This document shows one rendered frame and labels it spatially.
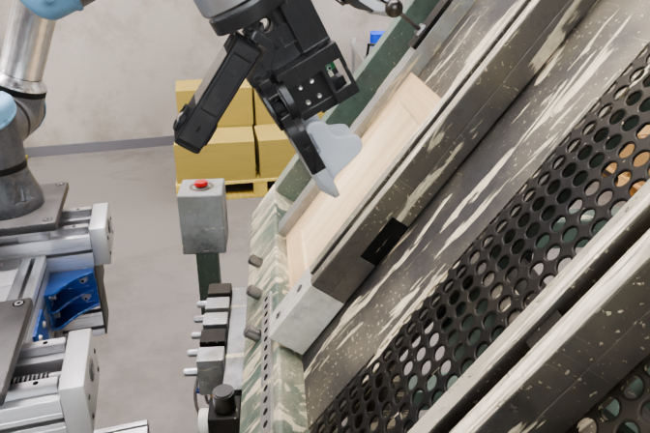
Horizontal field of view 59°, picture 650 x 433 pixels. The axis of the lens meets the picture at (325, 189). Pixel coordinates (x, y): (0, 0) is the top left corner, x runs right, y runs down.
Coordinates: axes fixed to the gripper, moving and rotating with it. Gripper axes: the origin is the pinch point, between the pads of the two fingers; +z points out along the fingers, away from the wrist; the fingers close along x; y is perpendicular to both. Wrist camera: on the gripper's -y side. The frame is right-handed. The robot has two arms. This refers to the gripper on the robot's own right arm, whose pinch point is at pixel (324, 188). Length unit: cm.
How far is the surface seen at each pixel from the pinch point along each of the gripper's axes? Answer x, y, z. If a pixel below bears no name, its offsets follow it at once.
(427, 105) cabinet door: 45, 27, 20
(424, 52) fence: 64, 37, 18
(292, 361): 24.6, -18.4, 38.1
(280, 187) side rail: 94, -6, 41
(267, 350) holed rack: 29, -22, 36
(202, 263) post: 95, -37, 50
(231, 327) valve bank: 58, -32, 48
